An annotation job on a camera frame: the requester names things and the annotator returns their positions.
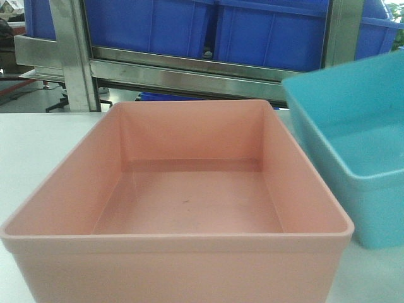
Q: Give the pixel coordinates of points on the pink plastic box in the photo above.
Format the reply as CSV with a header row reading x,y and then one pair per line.
x,y
192,201

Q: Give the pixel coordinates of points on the light blue plastic box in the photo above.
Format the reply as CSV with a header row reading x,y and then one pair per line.
x,y
349,121

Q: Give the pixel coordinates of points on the blue crate lower shelf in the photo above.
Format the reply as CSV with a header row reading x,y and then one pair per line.
x,y
148,96

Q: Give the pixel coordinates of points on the stainless steel shelf rack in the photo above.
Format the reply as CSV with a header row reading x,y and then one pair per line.
x,y
83,68

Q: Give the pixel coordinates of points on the blue crate middle left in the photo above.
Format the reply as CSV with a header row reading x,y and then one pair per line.
x,y
176,28

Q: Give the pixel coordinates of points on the blue crate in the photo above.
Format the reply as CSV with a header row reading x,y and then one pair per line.
x,y
377,30
38,19
285,35
176,28

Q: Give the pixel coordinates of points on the blue crate middle right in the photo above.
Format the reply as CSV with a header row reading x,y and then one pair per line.
x,y
285,35

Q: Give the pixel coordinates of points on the blue crate far left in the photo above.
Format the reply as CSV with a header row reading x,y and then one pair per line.
x,y
38,19

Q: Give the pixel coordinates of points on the blue crate far right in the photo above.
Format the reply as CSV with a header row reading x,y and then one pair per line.
x,y
377,30

